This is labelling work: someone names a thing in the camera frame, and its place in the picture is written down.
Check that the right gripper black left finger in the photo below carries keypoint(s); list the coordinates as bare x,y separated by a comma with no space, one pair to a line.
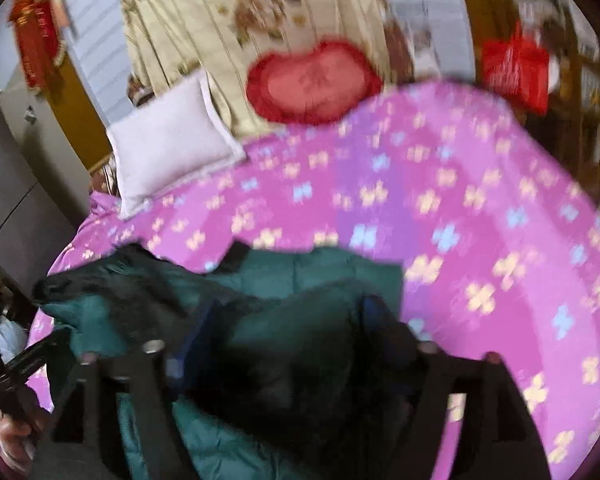
117,371

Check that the cream floral blanket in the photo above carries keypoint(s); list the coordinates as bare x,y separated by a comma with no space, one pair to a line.
168,39

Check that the dark green puffer jacket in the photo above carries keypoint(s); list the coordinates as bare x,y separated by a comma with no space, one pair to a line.
279,392

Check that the red hanging wall ornament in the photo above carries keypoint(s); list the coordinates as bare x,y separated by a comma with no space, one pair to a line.
39,43

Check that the white square pillow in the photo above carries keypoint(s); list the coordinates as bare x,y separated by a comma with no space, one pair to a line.
175,137

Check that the wooden side shelf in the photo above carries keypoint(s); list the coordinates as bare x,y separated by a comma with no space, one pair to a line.
570,130

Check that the red gift bag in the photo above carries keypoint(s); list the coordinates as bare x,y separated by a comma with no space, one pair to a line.
518,70

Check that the grey wardrobe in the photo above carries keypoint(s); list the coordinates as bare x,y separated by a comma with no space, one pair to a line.
43,186

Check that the red heart-shaped cushion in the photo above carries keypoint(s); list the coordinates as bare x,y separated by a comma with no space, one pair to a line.
313,87

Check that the pink floral bed cover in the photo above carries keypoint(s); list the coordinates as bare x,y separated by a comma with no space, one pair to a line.
499,247

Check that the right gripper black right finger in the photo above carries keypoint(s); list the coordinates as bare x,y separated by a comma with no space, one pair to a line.
412,381

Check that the person's left hand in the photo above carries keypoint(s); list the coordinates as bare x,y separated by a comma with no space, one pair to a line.
16,446

